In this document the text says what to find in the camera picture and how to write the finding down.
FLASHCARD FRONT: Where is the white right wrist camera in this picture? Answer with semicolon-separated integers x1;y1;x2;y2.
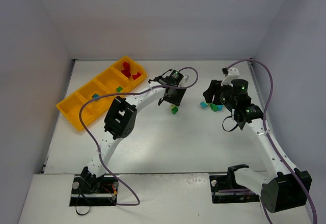
221;67;240;86

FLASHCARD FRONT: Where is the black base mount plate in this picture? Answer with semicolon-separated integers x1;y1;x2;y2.
209;174;260;204
69;176;118;207

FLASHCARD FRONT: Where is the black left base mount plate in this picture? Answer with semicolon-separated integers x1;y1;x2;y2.
69;176;118;207

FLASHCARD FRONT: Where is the dark green lego brick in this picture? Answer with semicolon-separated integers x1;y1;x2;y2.
171;107;178;115

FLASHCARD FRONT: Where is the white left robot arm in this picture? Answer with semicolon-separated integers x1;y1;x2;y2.
81;70;188;193

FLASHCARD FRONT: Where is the yellow four-compartment sorting tray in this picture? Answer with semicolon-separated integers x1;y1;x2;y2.
56;56;147;131

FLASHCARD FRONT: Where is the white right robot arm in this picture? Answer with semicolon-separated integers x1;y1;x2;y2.
203;79;312;213

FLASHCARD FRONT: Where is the green rounded lego piece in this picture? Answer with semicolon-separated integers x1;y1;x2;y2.
210;103;223;112

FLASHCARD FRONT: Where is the cyan small lego brick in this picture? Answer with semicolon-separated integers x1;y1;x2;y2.
200;101;208;108

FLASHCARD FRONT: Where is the red curved lego piece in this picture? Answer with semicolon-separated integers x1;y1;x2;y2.
121;62;131;78

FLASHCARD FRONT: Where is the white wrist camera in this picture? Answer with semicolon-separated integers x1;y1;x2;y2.
221;67;240;86
180;75;189;86

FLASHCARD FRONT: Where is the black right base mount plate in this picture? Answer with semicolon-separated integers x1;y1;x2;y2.
209;174;260;204

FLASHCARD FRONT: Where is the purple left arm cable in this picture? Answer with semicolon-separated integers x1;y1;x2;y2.
79;67;199;206

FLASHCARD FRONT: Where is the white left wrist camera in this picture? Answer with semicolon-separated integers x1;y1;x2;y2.
180;75;189;86

